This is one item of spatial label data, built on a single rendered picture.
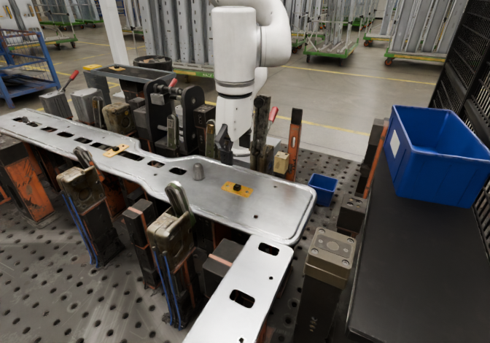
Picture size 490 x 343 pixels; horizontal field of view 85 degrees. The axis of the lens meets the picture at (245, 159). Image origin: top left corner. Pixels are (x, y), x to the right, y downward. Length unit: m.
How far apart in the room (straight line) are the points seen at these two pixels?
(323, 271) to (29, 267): 0.94
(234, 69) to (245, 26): 0.08
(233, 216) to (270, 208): 0.09
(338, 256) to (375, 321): 0.11
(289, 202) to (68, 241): 0.81
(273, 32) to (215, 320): 0.52
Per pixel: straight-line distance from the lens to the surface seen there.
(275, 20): 0.59
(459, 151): 0.91
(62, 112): 1.55
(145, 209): 0.74
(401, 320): 0.54
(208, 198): 0.72
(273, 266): 0.57
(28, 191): 1.25
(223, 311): 0.52
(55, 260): 1.14
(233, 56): 0.55
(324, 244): 0.54
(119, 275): 1.00
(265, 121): 0.77
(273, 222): 0.65
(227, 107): 0.57
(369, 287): 0.55
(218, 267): 0.60
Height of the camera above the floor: 1.46
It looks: 32 degrees down
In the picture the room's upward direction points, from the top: straight up
